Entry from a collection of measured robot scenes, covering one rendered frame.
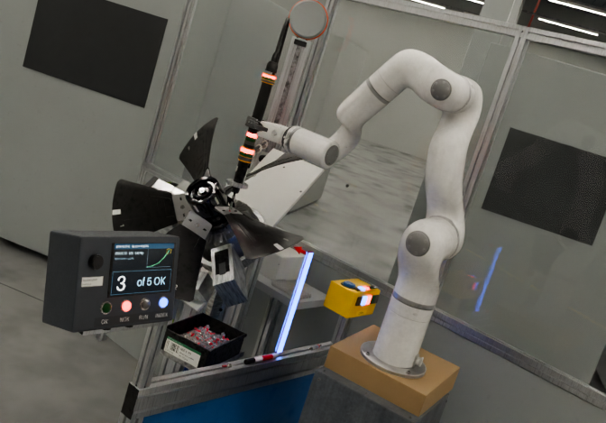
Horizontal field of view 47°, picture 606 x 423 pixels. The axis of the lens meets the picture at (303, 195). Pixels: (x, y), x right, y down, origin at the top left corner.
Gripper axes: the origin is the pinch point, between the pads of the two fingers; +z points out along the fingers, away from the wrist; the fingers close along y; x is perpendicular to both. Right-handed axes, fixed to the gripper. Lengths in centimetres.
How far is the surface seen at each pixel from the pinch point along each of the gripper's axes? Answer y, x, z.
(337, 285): 21, -41, -35
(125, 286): -71, -32, -43
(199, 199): -6.7, -28.9, 7.2
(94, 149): 103, -70, 214
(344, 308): 21, -46, -40
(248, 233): -5.2, -31.1, -15.0
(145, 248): -67, -24, -41
